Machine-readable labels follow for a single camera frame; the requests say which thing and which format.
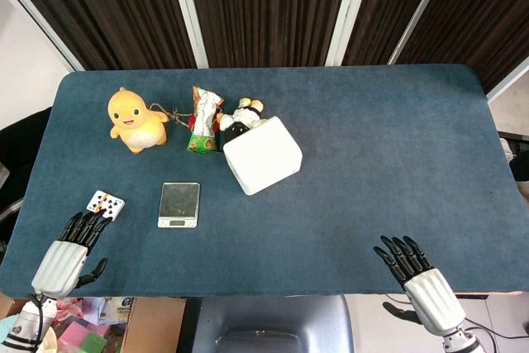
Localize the black chair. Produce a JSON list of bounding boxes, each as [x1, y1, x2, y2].
[[0, 107, 53, 242]]

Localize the yellow plush duck toy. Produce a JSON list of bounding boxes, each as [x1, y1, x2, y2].
[[107, 87, 170, 155]]

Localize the dark slatted partition panel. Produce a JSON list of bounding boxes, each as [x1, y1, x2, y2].
[[0, 0, 198, 71], [183, 0, 365, 69], [394, 0, 529, 95], [342, 0, 454, 67]]

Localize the brown twine string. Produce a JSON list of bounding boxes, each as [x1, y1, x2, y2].
[[149, 102, 195, 126]]

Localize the black white plush doll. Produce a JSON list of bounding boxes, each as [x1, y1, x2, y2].
[[217, 97, 269, 143]]

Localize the playing card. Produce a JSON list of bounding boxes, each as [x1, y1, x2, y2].
[[85, 189, 126, 221]]

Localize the black cable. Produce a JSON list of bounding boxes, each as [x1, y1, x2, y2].
[[466, 316, 529, 340]]

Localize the cardboard box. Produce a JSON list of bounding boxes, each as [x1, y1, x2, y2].
[[0, 293, 187, 353]]

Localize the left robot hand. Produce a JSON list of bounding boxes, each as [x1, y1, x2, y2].
[[31, 210, 109, 298]]

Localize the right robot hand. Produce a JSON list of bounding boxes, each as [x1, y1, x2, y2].
[[373, 235, 467, 336]]

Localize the white cube box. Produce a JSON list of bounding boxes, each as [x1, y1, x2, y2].
[[222, 116, 303, 197]]

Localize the pink paper pack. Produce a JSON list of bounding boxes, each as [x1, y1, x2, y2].
[[57, 319, 111, 350]]

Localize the green snack bag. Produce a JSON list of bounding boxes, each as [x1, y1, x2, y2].
[[186, 85, 225, 154]]

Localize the green paper pack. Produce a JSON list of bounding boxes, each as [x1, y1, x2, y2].
[[76, 332, 108, 353]]

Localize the blue table cloth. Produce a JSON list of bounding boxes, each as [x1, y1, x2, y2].
[[0, 63, 529, 298]]

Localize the small digital scale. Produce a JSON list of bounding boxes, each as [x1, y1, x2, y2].
[[157, 181, 201, 229]]

